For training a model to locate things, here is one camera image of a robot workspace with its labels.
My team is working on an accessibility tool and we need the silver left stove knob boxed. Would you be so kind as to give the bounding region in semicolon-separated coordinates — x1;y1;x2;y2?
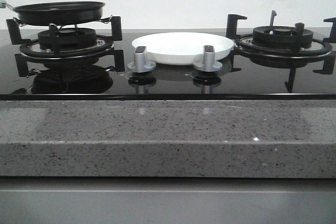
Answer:
128;46;156;73

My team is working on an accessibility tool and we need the black left gas burner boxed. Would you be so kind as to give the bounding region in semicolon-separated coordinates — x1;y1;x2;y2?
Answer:
38;28;97;50

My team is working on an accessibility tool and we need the black gas burner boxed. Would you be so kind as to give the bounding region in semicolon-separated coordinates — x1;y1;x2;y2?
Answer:
252;26;313;50
38;28;97;50

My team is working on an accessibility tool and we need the white round plate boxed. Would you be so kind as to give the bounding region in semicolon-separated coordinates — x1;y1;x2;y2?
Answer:
132;32;234;66

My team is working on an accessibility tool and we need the silver right stove knob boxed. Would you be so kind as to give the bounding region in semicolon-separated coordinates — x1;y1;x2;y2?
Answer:
193;45;223;72

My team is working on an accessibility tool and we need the black right gas burner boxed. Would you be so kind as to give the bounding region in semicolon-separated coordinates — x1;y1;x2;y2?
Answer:
252;26;313;50

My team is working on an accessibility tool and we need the chrome wire pan rack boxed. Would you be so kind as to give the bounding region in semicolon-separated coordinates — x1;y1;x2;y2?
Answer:
12;15;113;29

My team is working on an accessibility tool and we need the black frying pan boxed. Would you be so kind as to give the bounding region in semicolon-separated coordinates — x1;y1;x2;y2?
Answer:
1;0;105;26

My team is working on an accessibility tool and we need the black glass gas hob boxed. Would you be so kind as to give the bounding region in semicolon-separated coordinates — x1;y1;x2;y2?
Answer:
1;30;335;101

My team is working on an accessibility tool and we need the silver stove knob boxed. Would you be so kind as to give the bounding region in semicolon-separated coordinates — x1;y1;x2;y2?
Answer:
128;46;156;73
193;45;223;72

